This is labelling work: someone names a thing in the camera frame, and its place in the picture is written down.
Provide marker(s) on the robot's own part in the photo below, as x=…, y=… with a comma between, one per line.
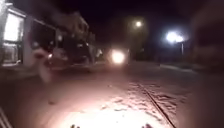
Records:
x=75, y=126
x=146, y=126

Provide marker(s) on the person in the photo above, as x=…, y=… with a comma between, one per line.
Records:
x=43, y=63

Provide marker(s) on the building with lit front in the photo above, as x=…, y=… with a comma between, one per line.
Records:
x=20, y=36

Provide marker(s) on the dark asphalt road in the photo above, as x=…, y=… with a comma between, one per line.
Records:
x=110, y=96

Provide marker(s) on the street lamp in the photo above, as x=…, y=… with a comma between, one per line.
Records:
x=138, y=24

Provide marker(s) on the dark building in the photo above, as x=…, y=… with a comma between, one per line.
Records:
x=208, y=36

